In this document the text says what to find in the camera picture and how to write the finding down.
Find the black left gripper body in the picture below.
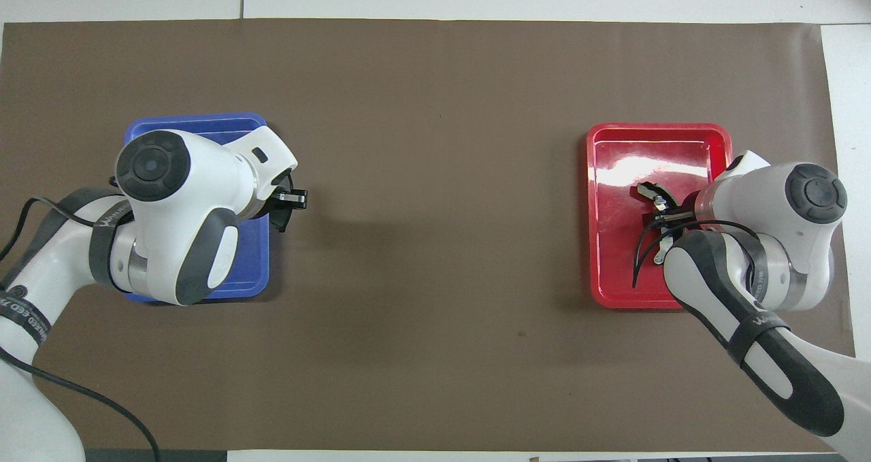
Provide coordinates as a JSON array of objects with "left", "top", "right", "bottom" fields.
[{"left": 267, "top": 169, "right": 298, "bottom": 233}]

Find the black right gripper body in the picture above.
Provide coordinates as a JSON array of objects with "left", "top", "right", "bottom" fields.
[{"left": 677, "top": 188, "right": 705, "bottom": 230}]

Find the curved brake shoe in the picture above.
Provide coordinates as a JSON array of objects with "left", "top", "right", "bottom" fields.
[{"left": 636, "top": 182, "right": 676, "bottom": 267}]

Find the blue plastic tray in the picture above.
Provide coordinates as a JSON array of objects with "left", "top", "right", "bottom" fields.
[{"left": 122, "top": 112, "right": 272, "bottom": 305}]

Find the red plastic tray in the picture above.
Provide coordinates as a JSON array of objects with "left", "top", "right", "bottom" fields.
[{"left": 587, "top": 122, "right": 742, "bottom": 310}]

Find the brown paper mat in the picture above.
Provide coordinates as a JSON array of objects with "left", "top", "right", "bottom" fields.
[{"left": 0, "top": 18, "right": 865, "bottom": 452}]

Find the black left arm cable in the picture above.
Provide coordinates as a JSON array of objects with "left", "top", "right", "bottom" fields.
[{"left": 0, "top": 197, "right": 161, "bottom": 462}]

